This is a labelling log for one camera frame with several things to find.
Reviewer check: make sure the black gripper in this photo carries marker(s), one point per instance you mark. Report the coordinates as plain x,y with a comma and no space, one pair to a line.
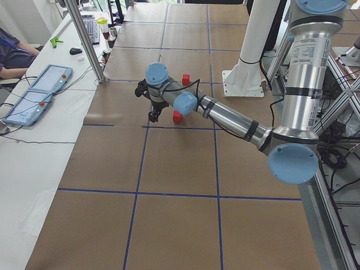
157,106

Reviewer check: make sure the red block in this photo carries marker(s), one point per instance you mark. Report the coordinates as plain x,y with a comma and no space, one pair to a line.
177,117
185,79

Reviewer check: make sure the steel cup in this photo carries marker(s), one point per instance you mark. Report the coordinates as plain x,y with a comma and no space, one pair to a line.
113,33

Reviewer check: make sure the black computer mouse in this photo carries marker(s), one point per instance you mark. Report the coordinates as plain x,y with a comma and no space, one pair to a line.
75,51

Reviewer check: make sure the upper teach pendant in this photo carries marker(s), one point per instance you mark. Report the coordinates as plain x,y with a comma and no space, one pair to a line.
52,79

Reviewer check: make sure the teach pendant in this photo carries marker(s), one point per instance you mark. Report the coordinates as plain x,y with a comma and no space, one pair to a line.
52,79
29,108

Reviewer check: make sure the black keyboard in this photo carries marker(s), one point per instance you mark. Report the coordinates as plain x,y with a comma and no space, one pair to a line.
92,29

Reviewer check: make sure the lower teach pendant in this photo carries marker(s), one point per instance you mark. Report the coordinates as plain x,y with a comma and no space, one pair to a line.
29,108

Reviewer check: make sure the seated person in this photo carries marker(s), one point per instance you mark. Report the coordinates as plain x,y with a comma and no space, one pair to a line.
16,56

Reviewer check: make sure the aluminium frame post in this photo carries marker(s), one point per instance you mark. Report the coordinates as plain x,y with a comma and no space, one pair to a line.
85,40

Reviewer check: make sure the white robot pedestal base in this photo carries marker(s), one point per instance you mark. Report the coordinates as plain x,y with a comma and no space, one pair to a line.
244,80

